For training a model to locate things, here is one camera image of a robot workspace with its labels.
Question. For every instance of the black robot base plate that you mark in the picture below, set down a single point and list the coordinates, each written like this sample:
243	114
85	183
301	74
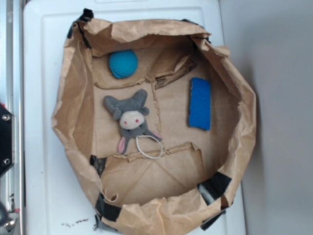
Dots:
6	140

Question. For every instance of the blue rectangular sponge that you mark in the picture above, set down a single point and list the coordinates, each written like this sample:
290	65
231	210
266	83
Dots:
200	104

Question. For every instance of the brown paper bag bin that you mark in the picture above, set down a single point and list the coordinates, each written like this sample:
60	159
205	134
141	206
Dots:
152	189

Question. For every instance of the blue textured ball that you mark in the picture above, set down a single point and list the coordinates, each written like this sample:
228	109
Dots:
123	63

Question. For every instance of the gray plush animal toy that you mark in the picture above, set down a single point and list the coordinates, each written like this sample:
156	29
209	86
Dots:
130	113

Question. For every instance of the aluminum frame rail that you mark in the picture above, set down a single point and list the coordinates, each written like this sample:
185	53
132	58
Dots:
12	190

